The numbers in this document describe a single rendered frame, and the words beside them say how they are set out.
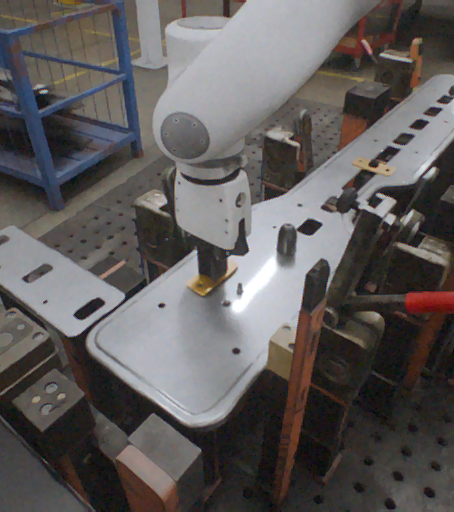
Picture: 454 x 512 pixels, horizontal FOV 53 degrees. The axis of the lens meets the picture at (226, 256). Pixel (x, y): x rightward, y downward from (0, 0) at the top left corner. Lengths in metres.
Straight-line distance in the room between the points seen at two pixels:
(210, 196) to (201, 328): 0.18
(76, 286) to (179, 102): 0.36
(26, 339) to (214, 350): 0.22
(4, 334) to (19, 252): 0.24
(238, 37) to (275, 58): 0.03
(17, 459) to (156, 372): 0.17
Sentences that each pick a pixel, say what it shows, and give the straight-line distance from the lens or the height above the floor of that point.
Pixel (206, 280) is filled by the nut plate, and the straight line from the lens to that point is 0.66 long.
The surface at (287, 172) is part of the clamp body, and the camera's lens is 0.99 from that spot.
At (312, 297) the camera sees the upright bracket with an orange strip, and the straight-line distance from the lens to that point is 0.40.
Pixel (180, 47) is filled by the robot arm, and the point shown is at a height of 1.33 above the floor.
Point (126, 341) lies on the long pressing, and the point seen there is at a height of 1.00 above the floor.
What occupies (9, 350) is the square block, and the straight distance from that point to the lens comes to 0.56.
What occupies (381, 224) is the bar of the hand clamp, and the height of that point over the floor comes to 1.20.
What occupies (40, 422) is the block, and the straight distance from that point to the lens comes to 0.47.
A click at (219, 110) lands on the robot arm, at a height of 1.30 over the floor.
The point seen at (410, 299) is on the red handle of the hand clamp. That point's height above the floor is 1.12.
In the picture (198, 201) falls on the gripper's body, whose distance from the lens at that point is 0.57.
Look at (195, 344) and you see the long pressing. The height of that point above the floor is 1.00.
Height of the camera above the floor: 1.45
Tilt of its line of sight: 40 degrees down
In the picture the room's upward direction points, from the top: straight up
